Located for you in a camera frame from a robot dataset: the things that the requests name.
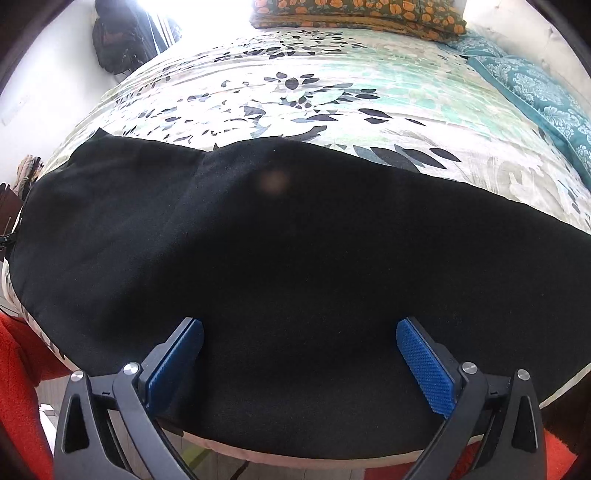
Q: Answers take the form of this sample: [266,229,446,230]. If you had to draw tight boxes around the teal patterned pillow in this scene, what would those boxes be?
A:
[448,34,590,185]

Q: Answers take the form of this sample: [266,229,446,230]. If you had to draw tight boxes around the floral bed sheet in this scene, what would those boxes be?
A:
[2,28,590,468]

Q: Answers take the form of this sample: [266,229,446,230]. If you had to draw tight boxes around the dark clothes hanging on wall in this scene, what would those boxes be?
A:
[92,0,157,75]

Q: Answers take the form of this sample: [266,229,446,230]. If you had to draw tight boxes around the black pants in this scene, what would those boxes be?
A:
[8,132,590,460]

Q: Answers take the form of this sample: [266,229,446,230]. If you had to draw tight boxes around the red orange rug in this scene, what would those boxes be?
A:
[1,314,69,479]

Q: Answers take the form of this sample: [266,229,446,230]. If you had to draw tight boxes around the orange patterned folded blanket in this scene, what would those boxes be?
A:
[250,0,467,42]

